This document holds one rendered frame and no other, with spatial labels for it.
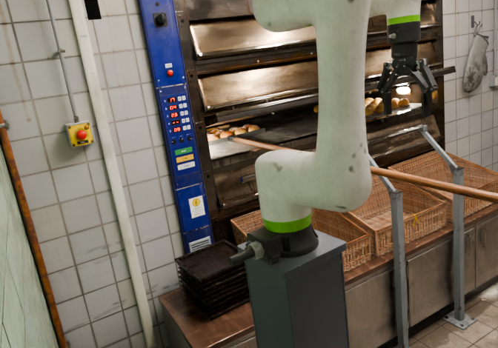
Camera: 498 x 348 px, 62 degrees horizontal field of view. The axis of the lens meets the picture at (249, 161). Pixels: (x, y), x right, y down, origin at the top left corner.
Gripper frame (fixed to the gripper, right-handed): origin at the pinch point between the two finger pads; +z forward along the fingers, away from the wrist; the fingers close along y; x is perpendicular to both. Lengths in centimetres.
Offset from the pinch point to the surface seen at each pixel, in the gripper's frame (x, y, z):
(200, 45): -12, -107, -32
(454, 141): 184, -95, 55
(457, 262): 99, -42, 104
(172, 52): -28, -106, -30
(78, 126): -76, -105, -3
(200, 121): -18, -108, 5
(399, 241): 50, -44, 74
